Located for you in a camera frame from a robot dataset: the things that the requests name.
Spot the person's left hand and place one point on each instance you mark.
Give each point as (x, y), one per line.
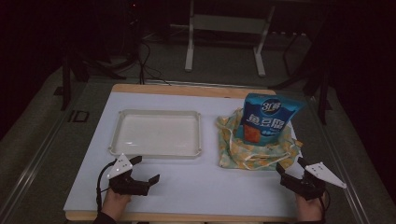
(114, 202)

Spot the black metal stand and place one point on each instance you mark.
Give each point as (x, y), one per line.
(322, 90)
(66, 81)

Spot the white metal stand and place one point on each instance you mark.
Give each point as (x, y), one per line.
(227, 24)

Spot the blue snack packet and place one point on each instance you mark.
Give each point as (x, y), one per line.
(267, 121)

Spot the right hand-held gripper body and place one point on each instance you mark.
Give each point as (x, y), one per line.
(306, 186)

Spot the yellow green patterned cloth bag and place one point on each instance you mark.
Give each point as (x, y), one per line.
(249, 154)

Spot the white plastic tray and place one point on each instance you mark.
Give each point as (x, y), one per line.
(157, 133)

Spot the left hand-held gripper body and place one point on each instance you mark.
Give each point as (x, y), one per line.
(124, 186)

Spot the metal floor rail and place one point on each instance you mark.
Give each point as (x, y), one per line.
(348, 174)
(28, 174)

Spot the person's right hand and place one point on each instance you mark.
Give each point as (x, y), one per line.
(309, 209)

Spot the black floor plate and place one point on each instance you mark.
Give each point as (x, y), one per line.
(79, 116)

